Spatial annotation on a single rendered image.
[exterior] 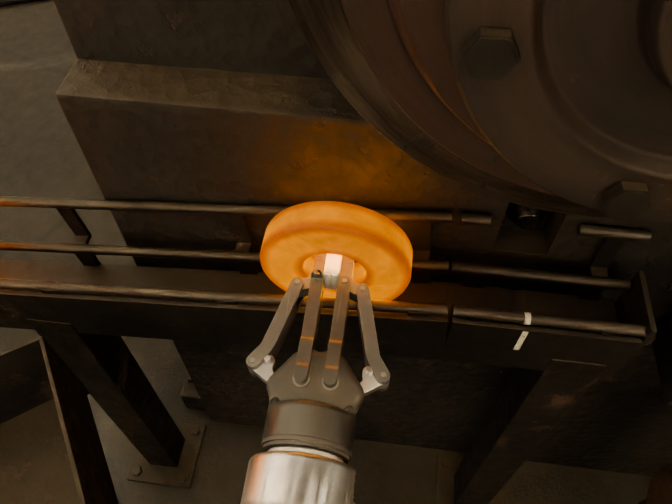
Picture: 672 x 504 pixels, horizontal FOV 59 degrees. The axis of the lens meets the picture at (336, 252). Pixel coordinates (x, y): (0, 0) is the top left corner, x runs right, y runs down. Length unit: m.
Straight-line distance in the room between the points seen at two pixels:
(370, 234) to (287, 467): 0.21
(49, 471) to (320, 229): 0.39
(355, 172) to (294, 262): 0.11
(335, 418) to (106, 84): 0.38
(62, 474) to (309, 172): 0.40
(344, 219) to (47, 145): 1.53
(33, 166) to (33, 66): 0.49
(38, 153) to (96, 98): 1.36
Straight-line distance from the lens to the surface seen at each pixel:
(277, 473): 0.46
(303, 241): 0.56
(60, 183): 1.85
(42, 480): 0.72
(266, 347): 0.53
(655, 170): 0.35
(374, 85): 0.40
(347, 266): 0.57
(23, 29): 2.52
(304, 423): 0.48
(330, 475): 0.47
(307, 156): 0.59
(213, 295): 0.65
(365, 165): 0.59
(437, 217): 0.62
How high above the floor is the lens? 1.23
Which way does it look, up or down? 54 degrees down
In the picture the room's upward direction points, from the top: straight up
